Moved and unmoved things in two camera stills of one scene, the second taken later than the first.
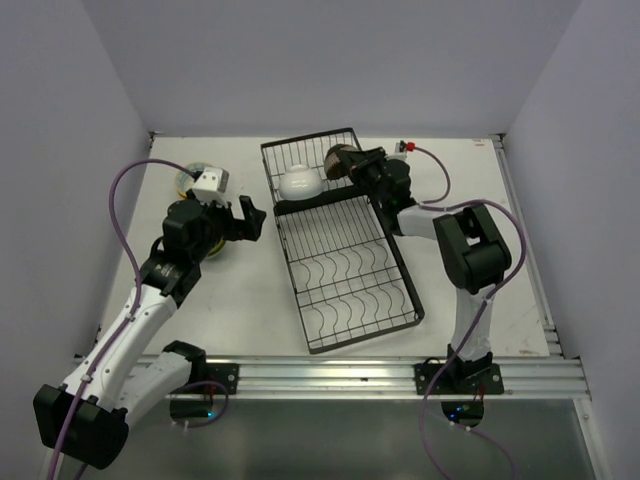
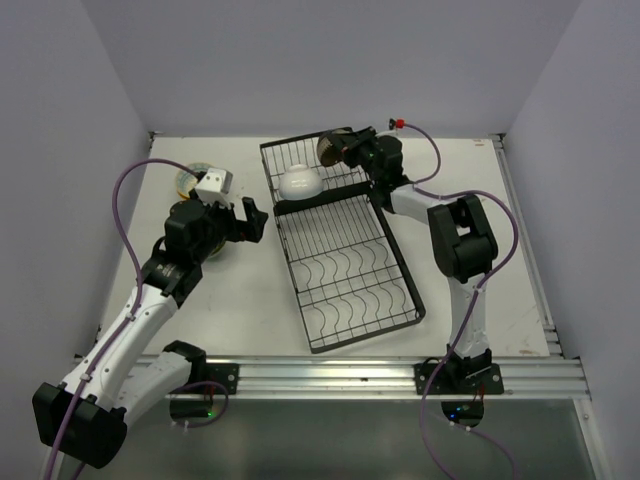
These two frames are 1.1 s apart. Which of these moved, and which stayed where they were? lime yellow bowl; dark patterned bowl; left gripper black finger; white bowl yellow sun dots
Moved: dark patterned bowl
Stayed: white bowl yellow sun dots; left gripper black finger; lime yellow bowl
